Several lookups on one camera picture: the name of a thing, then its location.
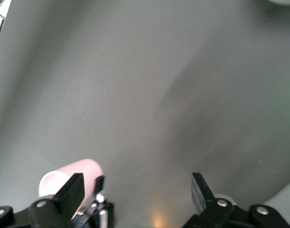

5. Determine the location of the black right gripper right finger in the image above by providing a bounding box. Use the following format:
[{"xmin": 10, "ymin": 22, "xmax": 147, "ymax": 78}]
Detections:
[{"xmin": 191, "ymin": 172, "xmax": 235, "ymax": 224}]

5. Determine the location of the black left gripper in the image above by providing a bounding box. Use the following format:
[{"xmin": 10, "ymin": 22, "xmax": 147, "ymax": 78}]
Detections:
[{"xmin": 76, "ymin": 175, "xmax": 115, "ymax": 228}]

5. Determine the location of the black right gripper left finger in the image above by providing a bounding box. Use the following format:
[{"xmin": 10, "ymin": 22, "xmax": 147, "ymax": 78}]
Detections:
[{"xmin": 28, "ymin": 172, "xmax": 85, "ymax": 228}]

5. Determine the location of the pink plastic cup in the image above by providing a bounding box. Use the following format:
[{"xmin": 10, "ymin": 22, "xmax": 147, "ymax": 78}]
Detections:
[{"xmin": 38, "ymin": 158, "xmax": 104, "ymax": 218}]

